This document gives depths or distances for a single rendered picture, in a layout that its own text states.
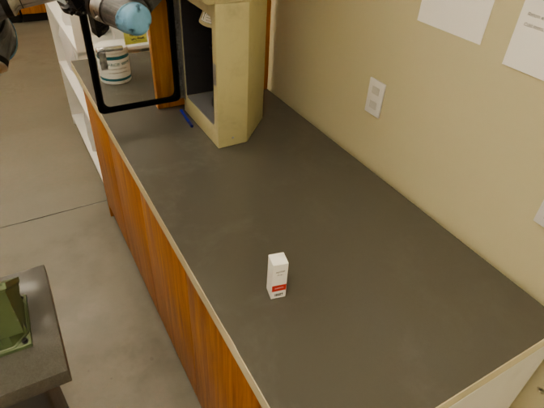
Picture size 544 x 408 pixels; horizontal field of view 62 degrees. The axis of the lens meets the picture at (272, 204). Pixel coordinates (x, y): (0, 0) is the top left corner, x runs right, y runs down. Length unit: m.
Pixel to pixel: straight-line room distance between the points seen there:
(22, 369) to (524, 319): 1.08
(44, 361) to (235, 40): 0.99
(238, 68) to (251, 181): 0.36
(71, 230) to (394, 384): 2.19
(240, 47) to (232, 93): 0.15
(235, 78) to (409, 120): 0.55
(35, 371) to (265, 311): 0.47
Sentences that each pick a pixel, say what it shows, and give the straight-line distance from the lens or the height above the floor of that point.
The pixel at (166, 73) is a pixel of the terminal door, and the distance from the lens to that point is 1.76.
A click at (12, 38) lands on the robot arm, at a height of 1.39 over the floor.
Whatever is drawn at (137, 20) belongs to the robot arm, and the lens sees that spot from 1.20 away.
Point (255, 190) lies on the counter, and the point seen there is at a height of 0.94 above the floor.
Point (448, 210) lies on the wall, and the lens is 1.40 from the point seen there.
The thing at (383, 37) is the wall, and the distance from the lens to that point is 1.46.
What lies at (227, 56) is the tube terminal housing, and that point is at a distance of 1.47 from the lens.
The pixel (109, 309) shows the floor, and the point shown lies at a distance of 2.35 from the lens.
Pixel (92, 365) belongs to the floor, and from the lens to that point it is 2.18.
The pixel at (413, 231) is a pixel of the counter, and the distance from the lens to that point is 1.33.
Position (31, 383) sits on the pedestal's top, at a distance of 1.03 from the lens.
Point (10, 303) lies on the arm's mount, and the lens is 0.99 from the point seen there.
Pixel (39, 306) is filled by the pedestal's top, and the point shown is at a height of 0.94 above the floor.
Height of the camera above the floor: 1.76
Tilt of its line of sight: 38 degrees down
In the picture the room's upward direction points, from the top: 4 degrees clockwise
